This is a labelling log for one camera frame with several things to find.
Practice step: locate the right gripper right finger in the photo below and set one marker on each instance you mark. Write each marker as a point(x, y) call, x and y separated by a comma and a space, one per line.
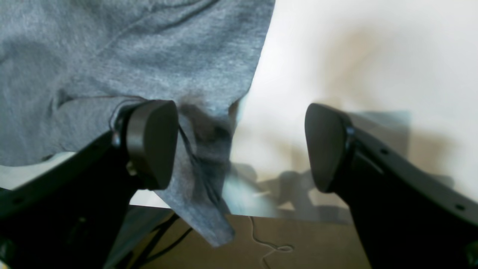
point(405, 218)

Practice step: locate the grey t-shirt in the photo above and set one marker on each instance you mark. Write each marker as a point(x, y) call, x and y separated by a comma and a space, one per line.
point(70, 67)

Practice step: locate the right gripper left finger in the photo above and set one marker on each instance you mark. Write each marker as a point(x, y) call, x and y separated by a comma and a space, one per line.
point(70, 216)

